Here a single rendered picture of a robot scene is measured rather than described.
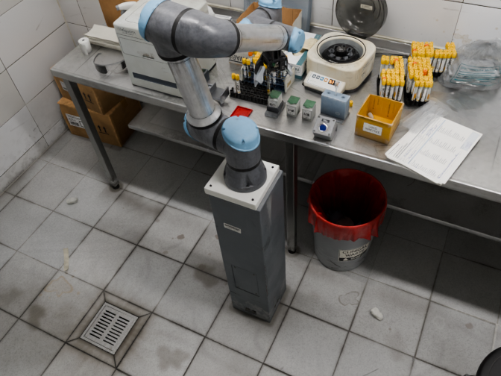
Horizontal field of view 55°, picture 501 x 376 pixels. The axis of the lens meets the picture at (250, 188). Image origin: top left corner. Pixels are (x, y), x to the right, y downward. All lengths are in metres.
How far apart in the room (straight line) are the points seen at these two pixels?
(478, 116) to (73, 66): 1.76
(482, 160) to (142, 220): 1.79
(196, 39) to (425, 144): 0.97
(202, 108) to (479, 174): 0.96
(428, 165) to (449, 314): 0.94
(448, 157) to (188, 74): 0.95
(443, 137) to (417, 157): 0.14
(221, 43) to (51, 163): 2.24
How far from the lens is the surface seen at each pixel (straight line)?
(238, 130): 1.49
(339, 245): 2.25
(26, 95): 3.23
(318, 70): 2.02
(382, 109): 1.90
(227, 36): 1.24
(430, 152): 1.81
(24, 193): 3.22
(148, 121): 2.94
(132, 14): 2.06
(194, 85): 1.42
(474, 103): 2.08
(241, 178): 1.58
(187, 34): 1.22
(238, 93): 2.00
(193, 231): 2.66
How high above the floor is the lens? 2.14
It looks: 50 degrees down
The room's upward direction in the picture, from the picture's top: 6 degrees counter-clockwise
